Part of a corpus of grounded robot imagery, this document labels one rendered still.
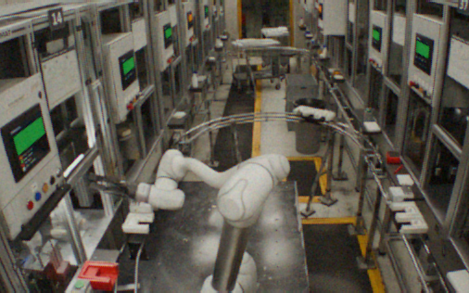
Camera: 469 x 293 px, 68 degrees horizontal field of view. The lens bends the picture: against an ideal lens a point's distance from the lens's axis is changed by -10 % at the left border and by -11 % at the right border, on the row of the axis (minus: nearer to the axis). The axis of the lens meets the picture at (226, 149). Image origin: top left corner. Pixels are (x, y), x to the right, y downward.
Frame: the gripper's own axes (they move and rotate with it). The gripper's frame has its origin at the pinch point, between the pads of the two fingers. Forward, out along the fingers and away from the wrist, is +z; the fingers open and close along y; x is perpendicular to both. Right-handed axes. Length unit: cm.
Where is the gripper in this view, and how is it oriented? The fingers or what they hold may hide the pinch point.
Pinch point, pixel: (95, 182)
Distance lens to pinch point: 182.3
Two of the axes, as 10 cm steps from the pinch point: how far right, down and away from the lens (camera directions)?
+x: -1.3, 8.1, -5.7
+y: 1.9, -5.4, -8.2
